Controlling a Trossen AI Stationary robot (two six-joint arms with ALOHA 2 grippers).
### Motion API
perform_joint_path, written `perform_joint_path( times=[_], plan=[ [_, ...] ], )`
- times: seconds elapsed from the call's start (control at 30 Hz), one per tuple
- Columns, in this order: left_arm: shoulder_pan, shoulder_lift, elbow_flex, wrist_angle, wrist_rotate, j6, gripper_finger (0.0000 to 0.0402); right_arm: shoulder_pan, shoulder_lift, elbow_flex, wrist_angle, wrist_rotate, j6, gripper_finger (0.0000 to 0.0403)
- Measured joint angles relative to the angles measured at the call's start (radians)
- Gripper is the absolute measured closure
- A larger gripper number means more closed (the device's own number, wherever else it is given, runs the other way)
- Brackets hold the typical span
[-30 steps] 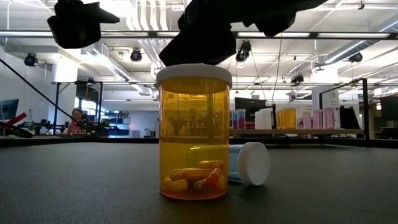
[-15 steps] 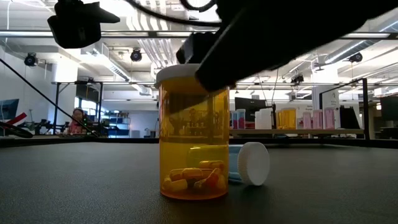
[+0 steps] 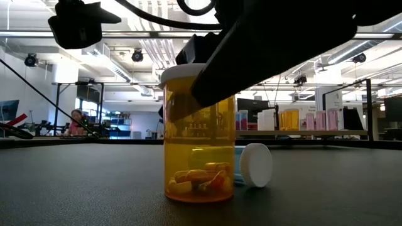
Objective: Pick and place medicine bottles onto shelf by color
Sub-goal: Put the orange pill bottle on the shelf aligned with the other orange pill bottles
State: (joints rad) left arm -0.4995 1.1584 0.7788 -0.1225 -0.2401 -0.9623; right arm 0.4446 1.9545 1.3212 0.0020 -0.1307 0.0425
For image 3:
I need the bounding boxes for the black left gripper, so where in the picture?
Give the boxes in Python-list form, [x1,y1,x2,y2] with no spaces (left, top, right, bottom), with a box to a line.
[55,0,122,25]

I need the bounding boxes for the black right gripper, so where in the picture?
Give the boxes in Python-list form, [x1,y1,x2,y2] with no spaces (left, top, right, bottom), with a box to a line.
[190,0,358,108]

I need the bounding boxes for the blue pill bottle white cap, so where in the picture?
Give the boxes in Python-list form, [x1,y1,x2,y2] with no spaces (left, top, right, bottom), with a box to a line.
[234,143,273,188]

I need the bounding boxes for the wooden shelf board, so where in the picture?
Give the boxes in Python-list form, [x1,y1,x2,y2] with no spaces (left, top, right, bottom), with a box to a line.
[235,130,369,137]

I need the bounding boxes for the blue storage shelves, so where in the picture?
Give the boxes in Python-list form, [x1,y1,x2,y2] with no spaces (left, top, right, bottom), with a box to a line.
[105,111,133,139]

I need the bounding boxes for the black computer monitor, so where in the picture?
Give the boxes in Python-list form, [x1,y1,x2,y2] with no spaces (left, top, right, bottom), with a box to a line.
[383,96,402,126]
[342,107,365,131]
[237,98,271,114]

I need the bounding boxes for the black overhead crossbar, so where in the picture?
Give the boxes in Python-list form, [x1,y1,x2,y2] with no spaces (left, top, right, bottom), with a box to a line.
[0,30,402,41]

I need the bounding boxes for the person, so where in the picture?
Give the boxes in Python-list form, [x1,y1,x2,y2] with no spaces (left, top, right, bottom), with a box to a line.
[64,108,87,136]

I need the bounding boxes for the black table mat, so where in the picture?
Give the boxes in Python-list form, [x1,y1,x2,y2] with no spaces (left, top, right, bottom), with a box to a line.
[0,143,402,226]

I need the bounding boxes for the black monitor blue screen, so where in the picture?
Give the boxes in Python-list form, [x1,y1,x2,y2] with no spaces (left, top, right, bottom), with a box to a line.
[0,99,20,122]

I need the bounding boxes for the black aluminium rig frame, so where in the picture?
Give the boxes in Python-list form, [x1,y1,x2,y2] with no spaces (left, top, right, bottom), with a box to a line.
[0,136,402,151]

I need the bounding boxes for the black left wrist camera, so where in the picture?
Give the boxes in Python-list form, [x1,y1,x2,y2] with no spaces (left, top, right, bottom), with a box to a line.
[48,14,104,50]

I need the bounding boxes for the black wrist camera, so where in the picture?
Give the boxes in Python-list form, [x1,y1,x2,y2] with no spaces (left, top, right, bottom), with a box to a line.
[48,14,104,50]
[175,31,222,66]

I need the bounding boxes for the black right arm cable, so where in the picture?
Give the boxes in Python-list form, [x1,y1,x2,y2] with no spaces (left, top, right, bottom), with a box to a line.
[114,0,224,31]

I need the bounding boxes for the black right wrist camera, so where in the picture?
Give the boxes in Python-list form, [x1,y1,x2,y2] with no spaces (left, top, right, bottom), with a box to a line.
[175,31,222,66]

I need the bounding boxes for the black metal frame stand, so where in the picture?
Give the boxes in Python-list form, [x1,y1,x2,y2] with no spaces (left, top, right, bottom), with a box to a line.
[52,80,105,136]

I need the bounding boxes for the thin black tether cable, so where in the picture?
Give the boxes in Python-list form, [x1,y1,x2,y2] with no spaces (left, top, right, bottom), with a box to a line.
[0,58,99,138]

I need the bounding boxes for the black metal shelf frame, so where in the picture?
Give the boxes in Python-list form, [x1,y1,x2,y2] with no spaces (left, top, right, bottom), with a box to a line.
[322,78,379,141]

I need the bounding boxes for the red strap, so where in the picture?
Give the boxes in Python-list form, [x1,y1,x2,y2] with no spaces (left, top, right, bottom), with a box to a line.
[6,112,28,126]

